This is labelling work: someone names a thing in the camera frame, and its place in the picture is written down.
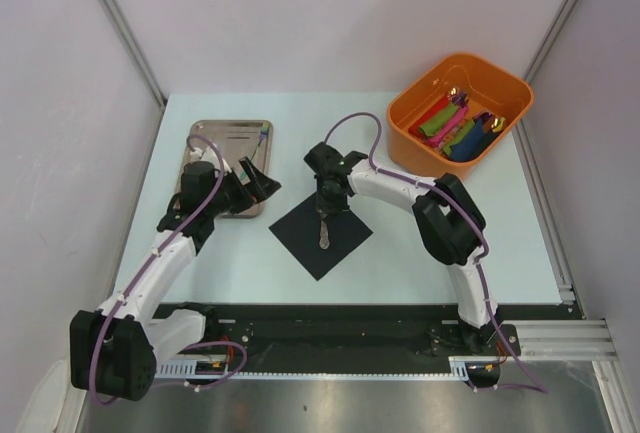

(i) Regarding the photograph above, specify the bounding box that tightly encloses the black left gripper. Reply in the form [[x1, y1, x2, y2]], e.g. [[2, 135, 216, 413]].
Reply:
[[205, 157, 279, 218]]

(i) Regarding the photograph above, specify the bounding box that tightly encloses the black paper napkin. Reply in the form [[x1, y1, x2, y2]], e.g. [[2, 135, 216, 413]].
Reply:
[[269, 193, 373, 281]]

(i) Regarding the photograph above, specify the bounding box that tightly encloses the ornate silver knife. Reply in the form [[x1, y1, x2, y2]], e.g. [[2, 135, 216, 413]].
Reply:
[[319, 213, 330, 250]]

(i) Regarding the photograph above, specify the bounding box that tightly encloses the iridescent rainbow fork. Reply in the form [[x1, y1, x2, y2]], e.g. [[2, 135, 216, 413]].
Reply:
[[248, 122, 271, 163]]

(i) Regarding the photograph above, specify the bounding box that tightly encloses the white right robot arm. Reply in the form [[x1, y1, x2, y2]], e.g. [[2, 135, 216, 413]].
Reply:
[[304, 142, 498, 354]]

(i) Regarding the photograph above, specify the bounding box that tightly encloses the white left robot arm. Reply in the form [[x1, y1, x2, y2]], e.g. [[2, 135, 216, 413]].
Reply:
[[70, 157, 281, 401]]

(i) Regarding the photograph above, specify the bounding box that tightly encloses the green rolled napkin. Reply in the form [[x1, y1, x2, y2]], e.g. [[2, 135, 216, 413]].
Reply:
[[419, 103, 459, 138]]

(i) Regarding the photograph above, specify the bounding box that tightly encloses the blue rolled napkin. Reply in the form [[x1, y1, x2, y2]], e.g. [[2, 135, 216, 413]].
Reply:
[[448, 122, 485, 163]]

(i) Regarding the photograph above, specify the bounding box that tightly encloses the silver metal tray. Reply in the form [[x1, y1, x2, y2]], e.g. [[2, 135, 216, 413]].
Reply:
[[175, 120, 274, 219]]

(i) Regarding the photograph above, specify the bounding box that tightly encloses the orange plastic bin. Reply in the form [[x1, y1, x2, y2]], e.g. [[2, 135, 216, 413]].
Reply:
[[387, 53, 534, 177]]

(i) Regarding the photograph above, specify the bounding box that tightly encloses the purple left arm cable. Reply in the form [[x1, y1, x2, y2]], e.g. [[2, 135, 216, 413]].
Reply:
[[87, 134, 248, 406]]

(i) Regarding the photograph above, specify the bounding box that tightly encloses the white cable duct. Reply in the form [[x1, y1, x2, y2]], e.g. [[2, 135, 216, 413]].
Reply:
[[154, 355, 506, 382]]

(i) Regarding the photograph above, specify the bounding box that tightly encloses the aluminium frame profile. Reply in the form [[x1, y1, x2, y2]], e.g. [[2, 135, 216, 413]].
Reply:
[[509, 320, 618, 361]]

